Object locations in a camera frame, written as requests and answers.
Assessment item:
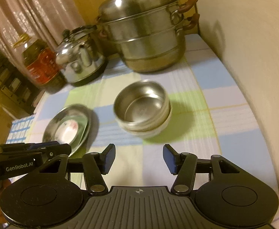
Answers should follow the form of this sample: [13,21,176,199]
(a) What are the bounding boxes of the white floral small dish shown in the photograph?
[55,119,79,143]

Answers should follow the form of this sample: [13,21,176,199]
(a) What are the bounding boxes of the large stainless steel plate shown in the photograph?
[42,104,92,155]

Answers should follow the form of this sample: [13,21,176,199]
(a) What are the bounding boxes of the stainless steel bowl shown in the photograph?
[113,80,170,125]

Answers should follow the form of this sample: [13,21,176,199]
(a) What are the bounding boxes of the white ceramic bowl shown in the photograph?
[123,113,172,139]

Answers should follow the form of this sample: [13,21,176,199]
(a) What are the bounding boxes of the blue white patterned cloth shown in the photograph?
[6,114,35,144]

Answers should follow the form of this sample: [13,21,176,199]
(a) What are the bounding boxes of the dark shelf rack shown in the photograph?
[0,51,41,115]

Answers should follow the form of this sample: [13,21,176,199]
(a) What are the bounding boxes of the stainless steel kettle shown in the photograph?
[55,25,108,87]

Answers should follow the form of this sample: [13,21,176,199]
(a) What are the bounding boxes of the cooking oil bottle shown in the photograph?
[13,33,66,94]

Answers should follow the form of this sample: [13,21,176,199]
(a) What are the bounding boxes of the stainless steel steamer pot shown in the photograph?
[97,0,200,73]

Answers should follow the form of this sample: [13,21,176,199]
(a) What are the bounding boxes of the beige curtain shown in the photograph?
[0,0,85,76]

